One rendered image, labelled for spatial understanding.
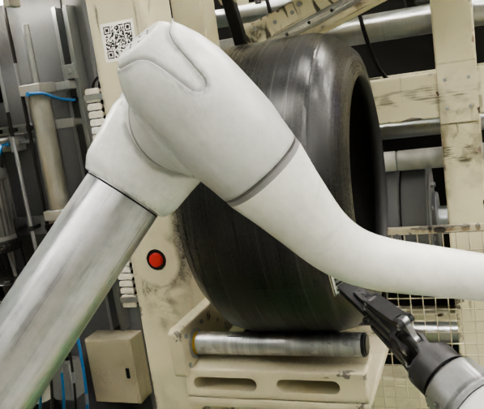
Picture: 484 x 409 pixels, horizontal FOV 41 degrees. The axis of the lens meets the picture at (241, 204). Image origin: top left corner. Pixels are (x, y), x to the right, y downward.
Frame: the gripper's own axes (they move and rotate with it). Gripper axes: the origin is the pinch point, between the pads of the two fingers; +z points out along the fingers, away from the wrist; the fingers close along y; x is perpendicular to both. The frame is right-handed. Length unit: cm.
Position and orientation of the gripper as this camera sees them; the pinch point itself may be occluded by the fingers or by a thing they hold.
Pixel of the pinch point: (357, 295)
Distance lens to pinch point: 106.2
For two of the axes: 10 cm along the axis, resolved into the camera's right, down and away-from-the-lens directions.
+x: 8.4, -5.0, 2.1
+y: 2.9, 7.4, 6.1
